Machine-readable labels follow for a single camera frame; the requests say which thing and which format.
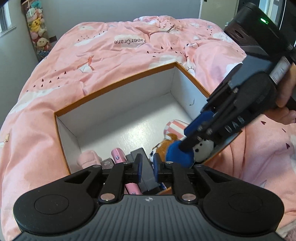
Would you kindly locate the hanging stuffed toys organizer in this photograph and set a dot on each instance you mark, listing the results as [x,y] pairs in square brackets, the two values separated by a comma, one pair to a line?
[33,12]

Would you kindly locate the grey rectangular box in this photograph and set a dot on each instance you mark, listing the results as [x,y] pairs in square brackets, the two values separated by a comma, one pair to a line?
[147,185]

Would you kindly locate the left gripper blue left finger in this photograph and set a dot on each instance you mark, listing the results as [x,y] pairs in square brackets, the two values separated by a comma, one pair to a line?
[113,189]

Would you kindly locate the pink cylindrical tube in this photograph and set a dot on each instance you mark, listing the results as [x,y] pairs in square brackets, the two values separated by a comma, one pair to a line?
[132,171]

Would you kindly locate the orange cardboard box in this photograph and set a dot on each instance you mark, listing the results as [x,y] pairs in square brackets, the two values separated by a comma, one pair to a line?
[129,114]

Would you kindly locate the blue yellow plush toy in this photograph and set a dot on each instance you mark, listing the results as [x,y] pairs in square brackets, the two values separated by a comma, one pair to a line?
[162,147]

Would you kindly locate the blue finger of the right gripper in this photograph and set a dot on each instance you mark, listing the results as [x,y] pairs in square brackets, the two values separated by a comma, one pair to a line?
[193,126]
[189,143]

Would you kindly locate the pink printed bed quilt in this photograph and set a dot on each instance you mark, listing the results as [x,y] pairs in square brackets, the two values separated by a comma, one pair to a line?
[245,189]

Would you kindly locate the person's right hand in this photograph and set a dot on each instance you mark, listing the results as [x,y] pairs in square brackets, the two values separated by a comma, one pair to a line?
[285,88]

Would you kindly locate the pink plush toy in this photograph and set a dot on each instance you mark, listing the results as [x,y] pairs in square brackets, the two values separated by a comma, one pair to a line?
[88,158]

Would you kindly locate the pink striped plush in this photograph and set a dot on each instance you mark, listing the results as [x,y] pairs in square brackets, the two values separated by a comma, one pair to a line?
[175,127]

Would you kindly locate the window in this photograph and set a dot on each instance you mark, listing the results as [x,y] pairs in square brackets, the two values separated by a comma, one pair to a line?
[6,23]

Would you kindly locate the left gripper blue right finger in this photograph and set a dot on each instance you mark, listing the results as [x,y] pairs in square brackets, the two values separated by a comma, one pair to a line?
[177,176]

